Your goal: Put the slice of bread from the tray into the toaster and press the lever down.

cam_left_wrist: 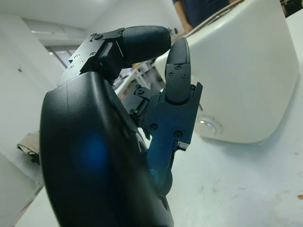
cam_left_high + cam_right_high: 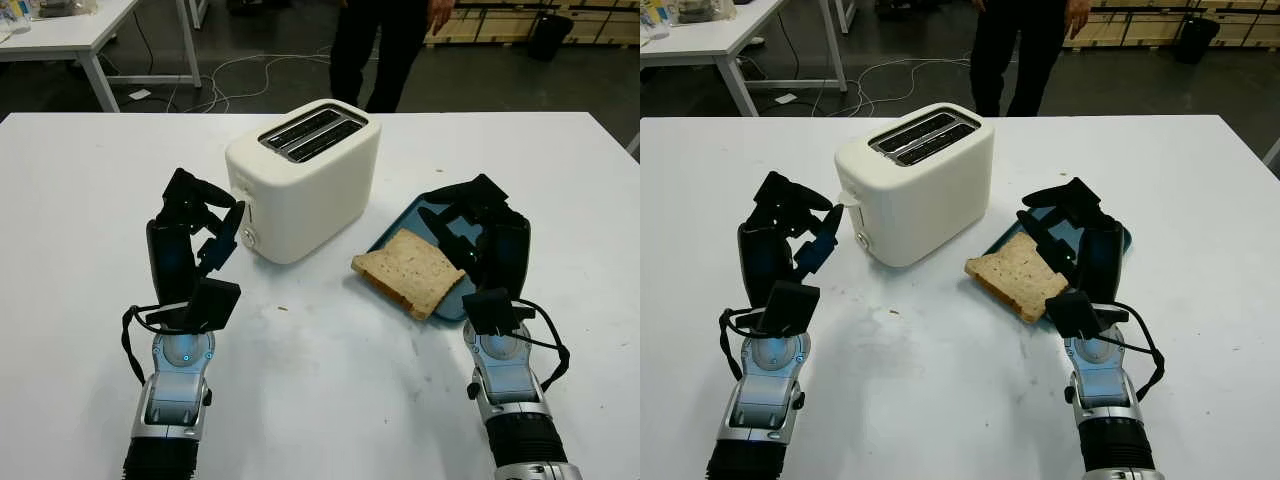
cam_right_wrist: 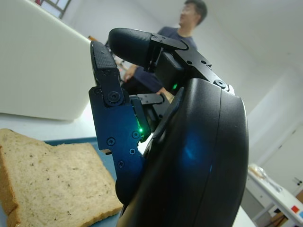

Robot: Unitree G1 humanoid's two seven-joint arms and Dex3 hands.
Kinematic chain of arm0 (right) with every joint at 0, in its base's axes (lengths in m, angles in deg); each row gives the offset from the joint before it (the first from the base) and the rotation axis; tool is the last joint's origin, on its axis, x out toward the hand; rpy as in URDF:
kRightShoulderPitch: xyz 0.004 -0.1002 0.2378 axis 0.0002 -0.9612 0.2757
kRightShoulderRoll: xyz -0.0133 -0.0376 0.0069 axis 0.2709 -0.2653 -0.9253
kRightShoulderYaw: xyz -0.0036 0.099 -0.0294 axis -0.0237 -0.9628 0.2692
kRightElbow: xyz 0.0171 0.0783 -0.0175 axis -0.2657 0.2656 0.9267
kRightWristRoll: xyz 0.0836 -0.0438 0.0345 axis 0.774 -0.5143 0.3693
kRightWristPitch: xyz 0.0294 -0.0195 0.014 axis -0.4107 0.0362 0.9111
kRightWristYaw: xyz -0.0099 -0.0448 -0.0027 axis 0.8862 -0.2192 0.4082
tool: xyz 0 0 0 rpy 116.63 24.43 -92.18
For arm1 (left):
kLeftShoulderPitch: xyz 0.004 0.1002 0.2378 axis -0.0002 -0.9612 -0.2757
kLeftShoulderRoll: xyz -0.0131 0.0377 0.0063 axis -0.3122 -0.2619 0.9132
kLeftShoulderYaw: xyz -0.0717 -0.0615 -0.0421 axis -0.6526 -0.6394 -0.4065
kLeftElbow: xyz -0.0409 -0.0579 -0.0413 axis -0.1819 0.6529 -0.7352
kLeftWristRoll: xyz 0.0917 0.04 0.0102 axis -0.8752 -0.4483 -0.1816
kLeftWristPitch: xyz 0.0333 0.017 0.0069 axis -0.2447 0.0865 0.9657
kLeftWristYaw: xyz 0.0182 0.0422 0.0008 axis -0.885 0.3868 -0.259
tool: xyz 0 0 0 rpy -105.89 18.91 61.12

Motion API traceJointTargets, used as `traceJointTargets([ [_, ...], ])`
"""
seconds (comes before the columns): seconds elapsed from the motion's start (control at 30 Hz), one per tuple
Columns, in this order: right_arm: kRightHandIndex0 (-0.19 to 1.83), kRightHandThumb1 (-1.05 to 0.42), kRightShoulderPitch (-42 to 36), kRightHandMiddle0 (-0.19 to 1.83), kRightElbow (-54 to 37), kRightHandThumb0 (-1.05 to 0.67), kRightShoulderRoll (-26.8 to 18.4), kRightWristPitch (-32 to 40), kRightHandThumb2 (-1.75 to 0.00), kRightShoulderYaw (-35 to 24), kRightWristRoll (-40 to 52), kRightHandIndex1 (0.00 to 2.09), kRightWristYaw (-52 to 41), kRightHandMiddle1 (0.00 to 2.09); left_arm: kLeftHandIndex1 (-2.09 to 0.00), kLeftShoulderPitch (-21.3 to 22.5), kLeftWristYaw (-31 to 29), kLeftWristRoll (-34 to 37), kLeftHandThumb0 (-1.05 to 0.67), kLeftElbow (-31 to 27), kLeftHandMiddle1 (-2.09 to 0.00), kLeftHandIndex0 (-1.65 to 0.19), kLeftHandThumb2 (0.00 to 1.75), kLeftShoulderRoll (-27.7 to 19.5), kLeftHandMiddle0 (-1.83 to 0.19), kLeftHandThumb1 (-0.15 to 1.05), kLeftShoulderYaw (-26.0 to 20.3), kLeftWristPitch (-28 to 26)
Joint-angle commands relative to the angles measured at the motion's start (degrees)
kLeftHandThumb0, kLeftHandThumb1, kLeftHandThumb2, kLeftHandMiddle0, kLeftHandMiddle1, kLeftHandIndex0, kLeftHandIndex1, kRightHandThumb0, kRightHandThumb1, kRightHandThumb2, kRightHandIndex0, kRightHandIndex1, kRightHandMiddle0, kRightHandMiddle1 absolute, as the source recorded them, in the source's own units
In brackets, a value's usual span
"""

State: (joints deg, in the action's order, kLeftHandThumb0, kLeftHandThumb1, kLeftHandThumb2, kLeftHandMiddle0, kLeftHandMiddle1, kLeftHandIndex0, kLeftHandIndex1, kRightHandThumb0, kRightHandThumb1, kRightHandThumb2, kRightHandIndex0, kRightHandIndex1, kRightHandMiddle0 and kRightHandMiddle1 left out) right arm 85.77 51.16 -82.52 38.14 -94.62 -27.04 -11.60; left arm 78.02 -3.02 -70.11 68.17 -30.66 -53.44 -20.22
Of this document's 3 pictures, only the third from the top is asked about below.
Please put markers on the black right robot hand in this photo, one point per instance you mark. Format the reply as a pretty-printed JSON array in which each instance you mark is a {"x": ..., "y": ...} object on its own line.
[{"x": 189, "y": 142}]

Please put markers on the brown bread slice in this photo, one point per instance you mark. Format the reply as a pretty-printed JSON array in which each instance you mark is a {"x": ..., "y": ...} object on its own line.
[{"x": 59, "y": 179}]

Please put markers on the cream white toaster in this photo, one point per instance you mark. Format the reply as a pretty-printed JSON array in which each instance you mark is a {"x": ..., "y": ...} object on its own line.
[{"x": 35, "y": 71}]

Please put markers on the bagged bread loaf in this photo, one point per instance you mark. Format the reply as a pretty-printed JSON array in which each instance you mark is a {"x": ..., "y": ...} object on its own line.
[{"x": 258, "y": 171}]

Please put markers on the dark blue plastic tray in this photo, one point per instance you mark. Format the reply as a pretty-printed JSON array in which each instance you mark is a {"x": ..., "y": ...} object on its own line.
[{"x": 104, "y": 160}]

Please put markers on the white side table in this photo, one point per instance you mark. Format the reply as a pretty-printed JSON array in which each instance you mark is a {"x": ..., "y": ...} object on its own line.
[{"x": 272, "y": 196}]

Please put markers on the person in dark clothes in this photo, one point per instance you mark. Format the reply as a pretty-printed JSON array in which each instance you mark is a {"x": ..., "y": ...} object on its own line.
[{"x": 189, "y": 14}]

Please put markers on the dark framed window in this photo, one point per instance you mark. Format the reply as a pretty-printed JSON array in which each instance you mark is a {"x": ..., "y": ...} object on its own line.
[{"x": 56, "y": 6}]

